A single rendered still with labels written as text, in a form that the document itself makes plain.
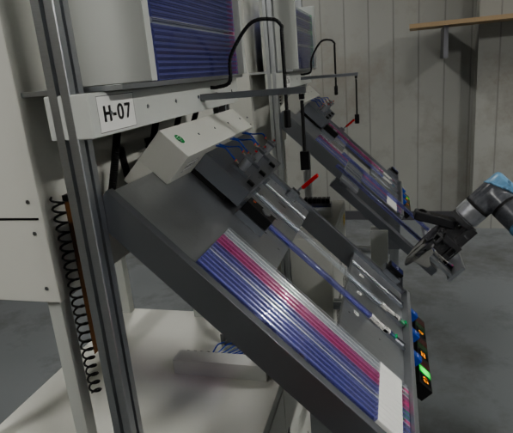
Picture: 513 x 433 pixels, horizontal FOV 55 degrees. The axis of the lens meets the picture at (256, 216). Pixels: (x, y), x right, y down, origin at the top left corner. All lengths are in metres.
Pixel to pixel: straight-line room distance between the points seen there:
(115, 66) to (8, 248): 0.40
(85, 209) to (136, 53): 0.29
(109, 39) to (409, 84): 3.71
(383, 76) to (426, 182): 0.99
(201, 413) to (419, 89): 3.65
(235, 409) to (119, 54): 0.83
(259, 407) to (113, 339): 0.47
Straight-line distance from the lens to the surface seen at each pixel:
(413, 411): 1.07
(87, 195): 0.85
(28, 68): 0.98
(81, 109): 0.83
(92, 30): 0.98
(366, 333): 1.18
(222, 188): 1.14
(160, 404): 1.33
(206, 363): 1.37
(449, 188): 4.62
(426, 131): 4.52
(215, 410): 1.28
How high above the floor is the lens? 1.39
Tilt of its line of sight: 16 degrees down
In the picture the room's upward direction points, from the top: 5 degrees counter-clockwise
